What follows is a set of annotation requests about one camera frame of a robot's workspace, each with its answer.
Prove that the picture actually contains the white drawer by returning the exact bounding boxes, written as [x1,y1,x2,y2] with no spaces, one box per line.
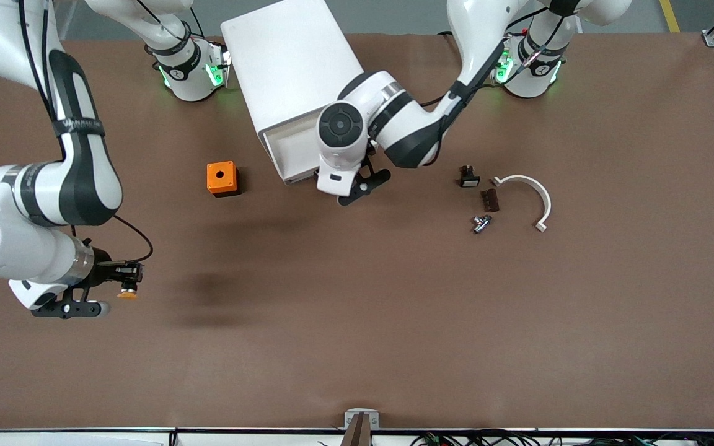
[260,110,325,185]

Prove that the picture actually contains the orange button box with hole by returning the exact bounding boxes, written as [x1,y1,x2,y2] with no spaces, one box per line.
[206,161,240,198]

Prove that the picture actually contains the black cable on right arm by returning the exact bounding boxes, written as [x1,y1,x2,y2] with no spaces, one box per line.
[18,0,154,267]

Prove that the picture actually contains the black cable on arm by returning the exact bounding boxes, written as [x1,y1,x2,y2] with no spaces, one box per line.
[18,0,154,267]
[416,6,556,125]

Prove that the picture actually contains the dark camera post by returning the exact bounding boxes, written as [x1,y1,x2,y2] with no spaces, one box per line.
[342,412,373,446]

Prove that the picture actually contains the grey metal bracket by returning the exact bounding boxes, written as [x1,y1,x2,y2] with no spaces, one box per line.
[344,408,381,430]

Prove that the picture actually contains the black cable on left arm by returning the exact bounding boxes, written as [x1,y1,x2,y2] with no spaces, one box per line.
[416,6,556,125]

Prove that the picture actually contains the tangled black cables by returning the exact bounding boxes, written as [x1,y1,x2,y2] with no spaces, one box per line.
[410,429,714,446]

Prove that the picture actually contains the white half-ring pipe clamp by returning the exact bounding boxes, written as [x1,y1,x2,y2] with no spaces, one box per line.
[492,175,552,233]

